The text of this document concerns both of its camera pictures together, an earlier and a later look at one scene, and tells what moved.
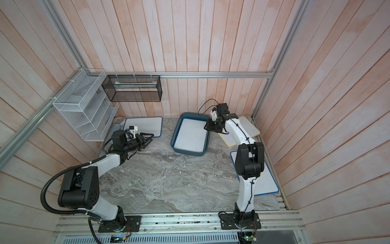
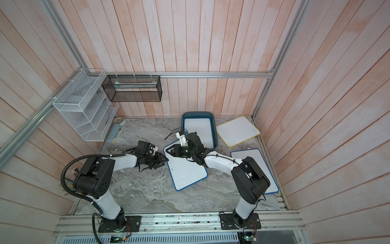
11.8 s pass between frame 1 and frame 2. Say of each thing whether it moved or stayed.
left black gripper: moved
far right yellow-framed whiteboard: stayed
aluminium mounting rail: stayed
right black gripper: moved
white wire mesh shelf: stayed
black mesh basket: stayed
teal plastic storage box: moved
